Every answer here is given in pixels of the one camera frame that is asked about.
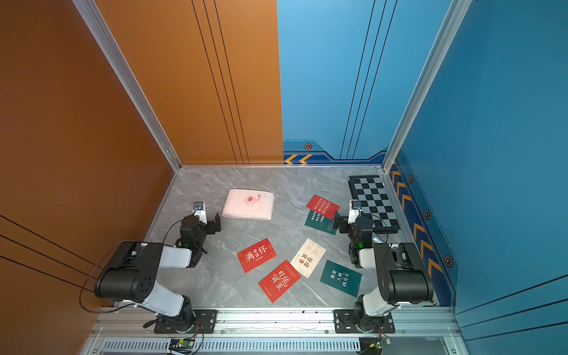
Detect pink photo album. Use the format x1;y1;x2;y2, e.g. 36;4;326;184
222;189;275;220

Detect red card white characters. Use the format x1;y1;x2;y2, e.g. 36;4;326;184
237;238;277;273

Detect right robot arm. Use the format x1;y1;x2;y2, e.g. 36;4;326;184
334;214;434;334

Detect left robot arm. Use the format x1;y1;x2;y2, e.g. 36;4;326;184
93;212;222;334

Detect green card upper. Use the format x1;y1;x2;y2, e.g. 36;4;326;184
305;210;337;235

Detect green card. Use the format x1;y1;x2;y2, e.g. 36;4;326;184
305;210;337;235
320;260;362;297

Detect red money card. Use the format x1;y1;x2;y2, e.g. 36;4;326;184
306;195;340;220

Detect black white chessboard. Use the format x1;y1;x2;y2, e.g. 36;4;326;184
348;175;400;235

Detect cream card red characters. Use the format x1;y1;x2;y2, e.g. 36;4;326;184
291;239;326;278

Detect green card lower right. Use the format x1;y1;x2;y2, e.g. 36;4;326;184
320;260;362;297

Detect left green circuit board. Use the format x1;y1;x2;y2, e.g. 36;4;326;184
167;338;195;354

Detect green circuit board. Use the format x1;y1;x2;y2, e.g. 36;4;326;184
167;338;195;354
368;337;392;354

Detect right green circuit board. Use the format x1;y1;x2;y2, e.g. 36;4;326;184
368;337;392;354

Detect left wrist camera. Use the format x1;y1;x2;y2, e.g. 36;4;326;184
193;201;207;224

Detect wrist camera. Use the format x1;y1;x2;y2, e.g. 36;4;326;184
348;200;362;224
193;201;207;224

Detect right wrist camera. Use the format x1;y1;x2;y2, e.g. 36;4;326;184
348;200;362;224

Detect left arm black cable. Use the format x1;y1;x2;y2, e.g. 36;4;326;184
78;219;183;314

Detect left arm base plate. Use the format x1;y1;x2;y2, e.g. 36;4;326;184
154;309;218;335

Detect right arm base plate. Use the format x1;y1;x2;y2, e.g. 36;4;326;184
333;309;396;334

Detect aluminium front rail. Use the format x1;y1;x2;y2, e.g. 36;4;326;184
90;305;462;339

